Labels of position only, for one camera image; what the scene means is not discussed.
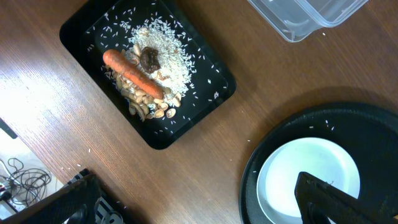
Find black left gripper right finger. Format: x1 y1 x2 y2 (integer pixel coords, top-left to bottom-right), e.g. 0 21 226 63
294 172 397 224

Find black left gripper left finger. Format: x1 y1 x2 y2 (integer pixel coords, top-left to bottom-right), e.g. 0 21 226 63
1 174 101 224

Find white plate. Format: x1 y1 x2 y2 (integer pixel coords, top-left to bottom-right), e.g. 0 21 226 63
256 138 360 224

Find orange carrot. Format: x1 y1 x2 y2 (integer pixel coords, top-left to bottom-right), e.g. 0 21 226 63
103 49 164 100

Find brown food scrap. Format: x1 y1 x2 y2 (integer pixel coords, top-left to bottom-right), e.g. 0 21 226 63
140 47 160 73

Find round black tray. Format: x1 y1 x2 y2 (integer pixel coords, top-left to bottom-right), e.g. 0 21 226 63
239 102 397 224

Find rice and peanut shells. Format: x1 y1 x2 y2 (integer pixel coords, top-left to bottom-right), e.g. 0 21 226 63
104 17 197 121

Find black rectangular tray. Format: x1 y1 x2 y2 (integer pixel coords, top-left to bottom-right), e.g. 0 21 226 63
60 0 236 149

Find clear plastic bin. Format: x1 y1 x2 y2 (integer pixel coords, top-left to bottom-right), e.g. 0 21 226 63
249 0 368 43

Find tangled floor cables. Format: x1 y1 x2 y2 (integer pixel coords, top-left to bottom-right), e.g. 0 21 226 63
0 157 53 208

